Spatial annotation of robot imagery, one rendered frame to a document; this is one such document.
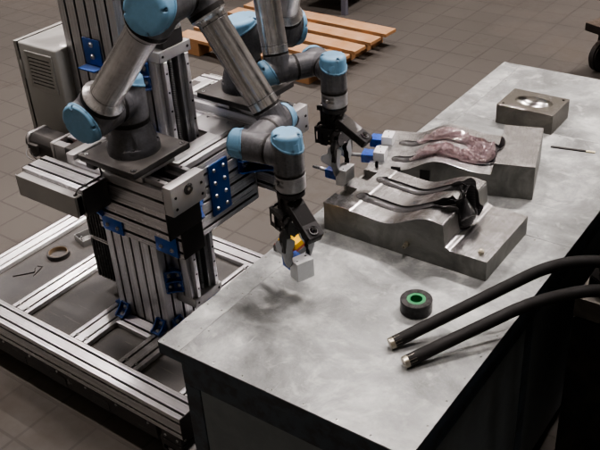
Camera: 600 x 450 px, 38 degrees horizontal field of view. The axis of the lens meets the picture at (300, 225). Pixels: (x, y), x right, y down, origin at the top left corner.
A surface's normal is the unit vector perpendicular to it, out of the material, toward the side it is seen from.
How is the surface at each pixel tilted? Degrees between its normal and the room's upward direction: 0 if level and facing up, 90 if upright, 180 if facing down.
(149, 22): 84
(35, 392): 0
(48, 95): 90
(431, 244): 90
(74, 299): 0
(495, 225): 0
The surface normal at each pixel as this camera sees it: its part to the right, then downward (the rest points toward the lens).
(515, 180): -0.31, 0.52
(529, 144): -0.06, -0.84
